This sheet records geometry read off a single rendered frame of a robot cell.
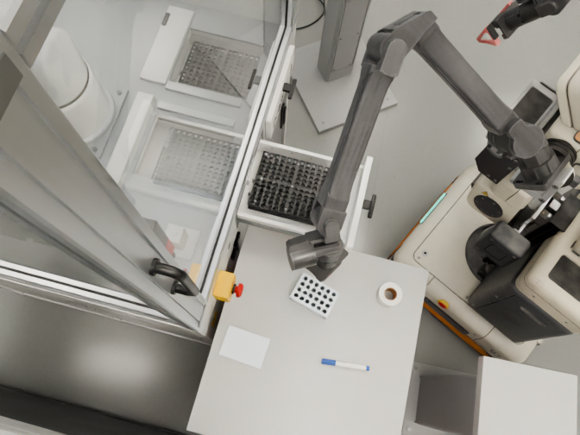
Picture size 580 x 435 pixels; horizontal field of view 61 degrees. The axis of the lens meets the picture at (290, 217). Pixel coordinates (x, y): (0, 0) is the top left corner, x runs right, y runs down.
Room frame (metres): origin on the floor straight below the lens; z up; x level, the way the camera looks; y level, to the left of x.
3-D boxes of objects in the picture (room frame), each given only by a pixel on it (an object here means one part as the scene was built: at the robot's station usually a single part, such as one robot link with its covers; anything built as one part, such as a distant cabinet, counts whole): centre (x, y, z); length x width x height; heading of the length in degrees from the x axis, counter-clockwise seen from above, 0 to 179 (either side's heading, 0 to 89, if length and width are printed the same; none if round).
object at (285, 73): (0.87, 0.09, 0.87); 0.29 x 0.02 x 0.11; 173
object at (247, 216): (0.55, 0.02, 0.86); 0.40 x 0.26 x 0.06; 83
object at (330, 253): (0.30, -0.10, 1.14); 0.07 x 0.06 x 0.07; 113
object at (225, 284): (0.23, 0.15, 0.88); 0.07 x 0.05 x 0.07; 173
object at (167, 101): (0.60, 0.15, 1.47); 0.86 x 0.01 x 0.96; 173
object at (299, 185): (0.54, 0.01, 0.87); 0.22 x 0.18 x 0.06; 83
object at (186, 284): (0.13, 0.16, 1.45); 0.05 x 0.03 x 0.19; 83
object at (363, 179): (0.52, -0.19, 0.87); 0.29 x 0.02 x 0.11; 173
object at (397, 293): (0.29, -0.33, 0.78); 0.07 x 0.07 x 0.04
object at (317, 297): (0.26, -0.10, 0.78); 0.12 x 0.08 x 0.04; 68
